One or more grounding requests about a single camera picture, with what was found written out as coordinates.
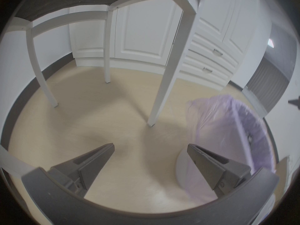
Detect white trash bin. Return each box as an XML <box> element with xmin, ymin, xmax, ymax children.
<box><xmin>175</xmin><ymin>97</ymin><xmax>276</xmax><ymax>200</ymax></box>

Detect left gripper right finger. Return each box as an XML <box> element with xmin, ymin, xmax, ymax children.
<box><xmin>187</xmin><ymin>144</ymin><xmax>252</xmax><ymax>197</ymax></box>

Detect white chair grey cushions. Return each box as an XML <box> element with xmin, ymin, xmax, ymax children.
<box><xmin>0</xmin><ymin>0</ymin><xmax>221</xmax><ymax>176</ymax></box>

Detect purple plastic bag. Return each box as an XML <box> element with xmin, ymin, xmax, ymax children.
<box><xmin>186</xmin><ymin>95</ymin><xmax>277</xmax><ymax>200</ymax></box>

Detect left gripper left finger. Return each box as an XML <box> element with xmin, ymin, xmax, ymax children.
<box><xmin>49</xmin><ymin>143</ymin><xmax>115</xmax><ymax>199</ymax></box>

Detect white wardrobe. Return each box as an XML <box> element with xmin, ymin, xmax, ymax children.
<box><xmin>69</xmin><ymin>0</ymin><xmax>268</xmax><ymax>91</ymax></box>

